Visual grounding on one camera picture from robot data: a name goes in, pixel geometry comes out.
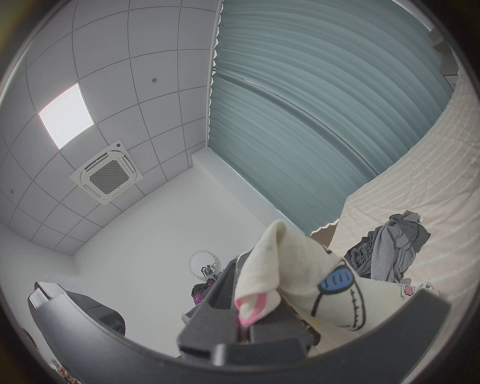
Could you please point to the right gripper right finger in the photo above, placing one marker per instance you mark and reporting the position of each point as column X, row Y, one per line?
column 285, row 326

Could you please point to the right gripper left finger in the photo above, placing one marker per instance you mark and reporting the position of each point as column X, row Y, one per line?
column 217, row 315

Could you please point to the white printed pyjama top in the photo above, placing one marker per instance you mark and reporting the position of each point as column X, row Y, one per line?
column 300, row 262

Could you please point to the purple plastic bag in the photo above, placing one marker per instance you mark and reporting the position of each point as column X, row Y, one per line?
column 198, row 298

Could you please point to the grey garment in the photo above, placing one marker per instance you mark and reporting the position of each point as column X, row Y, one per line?
column 392, row 251

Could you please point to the ceiling air conditioner vent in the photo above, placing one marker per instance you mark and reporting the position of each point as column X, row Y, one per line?
column 107, row 174

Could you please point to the bed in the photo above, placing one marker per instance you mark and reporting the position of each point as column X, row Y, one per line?
column 431, row 168

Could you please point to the blue-green curtain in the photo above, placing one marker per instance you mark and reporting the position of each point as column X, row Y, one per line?
column 300, row 93

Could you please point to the ceiling light panel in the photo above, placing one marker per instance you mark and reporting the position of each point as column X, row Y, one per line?
column 67, row 116

